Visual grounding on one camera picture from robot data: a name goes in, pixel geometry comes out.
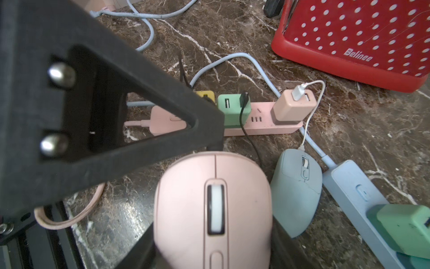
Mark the yellow charger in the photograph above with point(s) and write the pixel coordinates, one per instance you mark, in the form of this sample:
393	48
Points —
207	95

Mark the pink power strip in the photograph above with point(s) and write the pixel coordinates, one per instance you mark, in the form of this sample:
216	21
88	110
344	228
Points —
259	122

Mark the green charger on pink strip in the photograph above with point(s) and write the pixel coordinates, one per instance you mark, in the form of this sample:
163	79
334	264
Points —
231	106

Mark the black front rail base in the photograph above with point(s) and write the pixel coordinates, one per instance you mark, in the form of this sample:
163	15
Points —
27	245

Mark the red polka dot toaster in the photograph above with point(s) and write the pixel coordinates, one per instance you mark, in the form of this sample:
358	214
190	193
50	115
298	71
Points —
381	43

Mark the light blue power strip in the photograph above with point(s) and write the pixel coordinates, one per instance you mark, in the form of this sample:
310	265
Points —
356	194

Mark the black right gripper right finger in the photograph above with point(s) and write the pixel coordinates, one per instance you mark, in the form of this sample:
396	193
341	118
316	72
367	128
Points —
284	253

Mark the blue mouse near strip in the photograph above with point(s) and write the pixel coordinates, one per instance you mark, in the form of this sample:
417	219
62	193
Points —
296	188

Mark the green charger on blue strip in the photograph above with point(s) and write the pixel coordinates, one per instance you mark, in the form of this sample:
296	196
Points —
405	228

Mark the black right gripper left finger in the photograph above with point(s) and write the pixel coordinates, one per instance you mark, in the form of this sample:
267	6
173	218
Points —
142	255

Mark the tan charger on pink strip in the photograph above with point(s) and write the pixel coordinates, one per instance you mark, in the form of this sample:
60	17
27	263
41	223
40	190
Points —
287	111

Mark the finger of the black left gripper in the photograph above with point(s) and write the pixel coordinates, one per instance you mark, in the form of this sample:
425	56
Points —
64	79

